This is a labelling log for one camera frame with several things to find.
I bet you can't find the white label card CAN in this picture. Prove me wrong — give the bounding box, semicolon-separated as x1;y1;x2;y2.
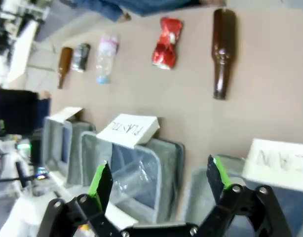
241;138;303;191

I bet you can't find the white label card glass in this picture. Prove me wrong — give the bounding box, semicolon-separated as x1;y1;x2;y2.
49;106;85;123

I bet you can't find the person in blue jeans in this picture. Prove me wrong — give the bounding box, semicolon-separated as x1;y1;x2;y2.
74;0;200;22

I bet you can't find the grey felt basket can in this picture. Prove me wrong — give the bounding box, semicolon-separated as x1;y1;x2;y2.
183;155;303;237

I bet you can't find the grey felt basket glass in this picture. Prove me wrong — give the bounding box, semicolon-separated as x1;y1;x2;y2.
42;116;97;186

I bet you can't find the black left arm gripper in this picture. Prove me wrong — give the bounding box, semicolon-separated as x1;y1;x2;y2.
0;89;52;136

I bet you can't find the large brown glass bottle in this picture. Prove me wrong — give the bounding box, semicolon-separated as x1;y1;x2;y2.
212;8;238;101

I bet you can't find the clear crushed plastic bottle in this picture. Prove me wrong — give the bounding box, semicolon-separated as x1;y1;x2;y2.
95;35;118;85

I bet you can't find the crushed dark soda can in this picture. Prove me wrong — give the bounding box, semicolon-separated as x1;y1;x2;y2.
71;43;91;73

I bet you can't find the small brown glass bottle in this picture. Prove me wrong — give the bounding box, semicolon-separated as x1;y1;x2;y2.
57;46;74;90

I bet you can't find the crushed red soda can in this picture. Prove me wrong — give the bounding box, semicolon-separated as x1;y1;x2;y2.
151;16;185;71

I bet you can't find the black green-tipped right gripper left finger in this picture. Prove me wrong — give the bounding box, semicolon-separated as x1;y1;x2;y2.
38;160;138;237

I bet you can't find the grey felt basket plastic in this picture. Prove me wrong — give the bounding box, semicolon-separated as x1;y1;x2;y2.
79;130;186;223

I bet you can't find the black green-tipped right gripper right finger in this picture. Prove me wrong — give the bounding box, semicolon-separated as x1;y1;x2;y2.
198;154;291;237

